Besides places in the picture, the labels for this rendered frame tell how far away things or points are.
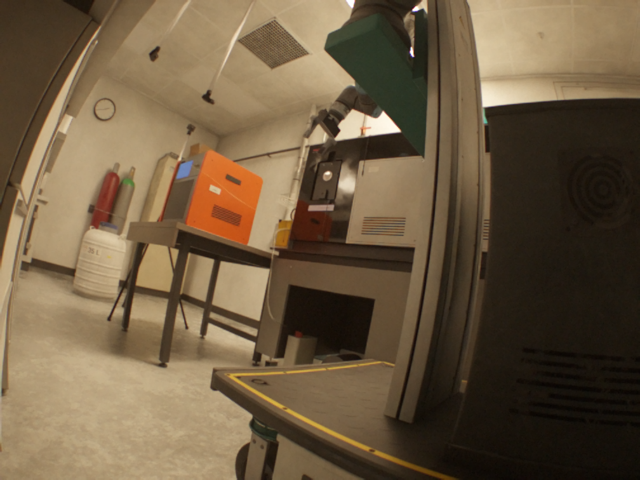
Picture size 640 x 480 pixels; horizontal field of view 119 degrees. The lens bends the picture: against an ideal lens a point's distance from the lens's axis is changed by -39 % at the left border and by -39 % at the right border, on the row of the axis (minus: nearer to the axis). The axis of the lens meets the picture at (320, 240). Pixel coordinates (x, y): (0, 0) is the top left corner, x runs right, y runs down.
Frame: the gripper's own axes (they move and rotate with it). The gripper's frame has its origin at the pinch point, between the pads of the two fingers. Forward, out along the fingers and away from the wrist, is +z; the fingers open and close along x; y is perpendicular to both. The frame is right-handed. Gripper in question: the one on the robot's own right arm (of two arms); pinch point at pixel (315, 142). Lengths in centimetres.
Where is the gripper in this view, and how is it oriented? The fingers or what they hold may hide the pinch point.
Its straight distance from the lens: 141.5
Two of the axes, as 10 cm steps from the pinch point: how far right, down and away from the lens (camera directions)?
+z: -5.6, 8.3, -0.3
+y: 6.8, 4.4, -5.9
